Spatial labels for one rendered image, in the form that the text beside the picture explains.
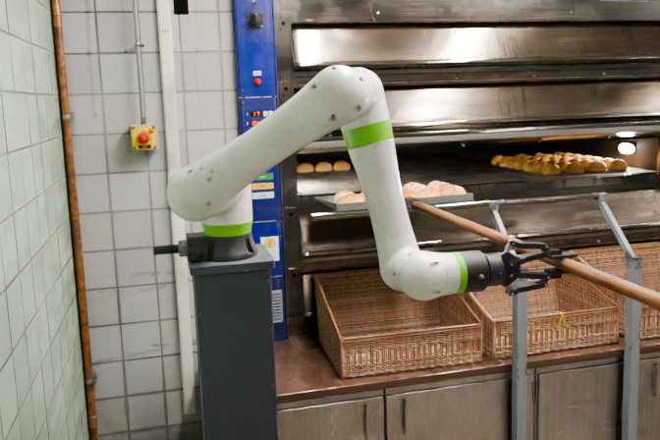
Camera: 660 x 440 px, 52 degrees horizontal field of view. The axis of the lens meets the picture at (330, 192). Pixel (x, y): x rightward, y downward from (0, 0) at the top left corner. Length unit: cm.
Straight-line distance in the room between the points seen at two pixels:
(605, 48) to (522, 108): 49
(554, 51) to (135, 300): 209
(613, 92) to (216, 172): 230
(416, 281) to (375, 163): 29
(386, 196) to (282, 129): 30
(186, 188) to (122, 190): 126
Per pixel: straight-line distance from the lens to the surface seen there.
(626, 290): 148
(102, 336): 290
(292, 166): 279
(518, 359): 263
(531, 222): 321
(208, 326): 171
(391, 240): 157
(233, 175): 148
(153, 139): 267
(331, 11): 285
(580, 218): 335
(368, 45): 287
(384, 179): 155
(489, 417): 274
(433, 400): 261
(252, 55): 273
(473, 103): 303
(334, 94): 138
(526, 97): 316
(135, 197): 276
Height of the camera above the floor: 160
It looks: 8 degrees down
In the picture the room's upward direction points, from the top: 2 degrees counter-clockwise
